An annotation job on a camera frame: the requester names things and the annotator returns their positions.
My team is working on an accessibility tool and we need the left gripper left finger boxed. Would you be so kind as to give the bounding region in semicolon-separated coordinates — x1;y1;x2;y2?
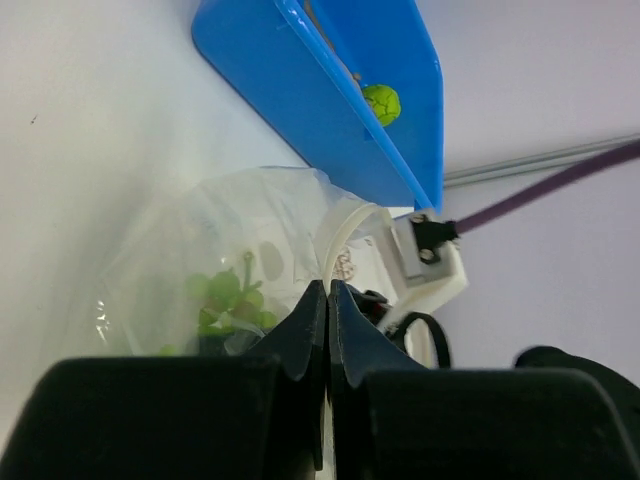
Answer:
1;281;326;479

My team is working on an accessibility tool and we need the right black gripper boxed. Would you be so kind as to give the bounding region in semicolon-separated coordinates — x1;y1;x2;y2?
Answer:
349;287;410;350

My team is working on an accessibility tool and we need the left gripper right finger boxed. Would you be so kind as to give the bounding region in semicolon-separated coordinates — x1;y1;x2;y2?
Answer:
328;281;639;479

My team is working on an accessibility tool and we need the green fake lettuce leaf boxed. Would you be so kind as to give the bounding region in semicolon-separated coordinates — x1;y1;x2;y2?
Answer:
185;250;280;357

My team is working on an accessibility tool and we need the clear zip top bag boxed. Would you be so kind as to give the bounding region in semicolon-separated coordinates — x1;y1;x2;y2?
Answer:
91;167;389;356

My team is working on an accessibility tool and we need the light green fake lime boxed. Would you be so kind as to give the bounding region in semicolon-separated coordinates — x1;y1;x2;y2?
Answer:
362;84;402;127

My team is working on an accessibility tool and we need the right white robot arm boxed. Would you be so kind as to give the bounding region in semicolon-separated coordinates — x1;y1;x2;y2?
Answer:
348;285;639;396

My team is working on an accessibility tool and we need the blue plastic bin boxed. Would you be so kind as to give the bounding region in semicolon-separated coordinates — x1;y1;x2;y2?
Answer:
191;1;444;210

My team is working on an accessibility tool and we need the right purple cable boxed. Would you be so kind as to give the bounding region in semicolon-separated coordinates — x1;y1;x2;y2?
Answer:
449;139;640;236

